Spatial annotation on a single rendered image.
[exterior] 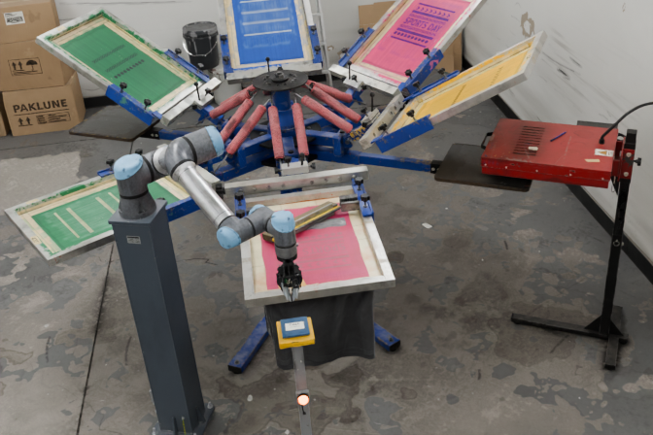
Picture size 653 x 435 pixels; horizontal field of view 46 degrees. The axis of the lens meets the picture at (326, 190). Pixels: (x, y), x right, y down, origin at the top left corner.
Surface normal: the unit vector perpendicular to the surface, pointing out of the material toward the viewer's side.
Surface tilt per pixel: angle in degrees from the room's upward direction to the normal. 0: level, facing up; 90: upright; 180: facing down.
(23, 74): 91
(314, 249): 0
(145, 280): 90
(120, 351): 0
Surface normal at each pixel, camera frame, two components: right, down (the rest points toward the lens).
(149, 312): -0.21, 0.49
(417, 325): -0.07, -0.87
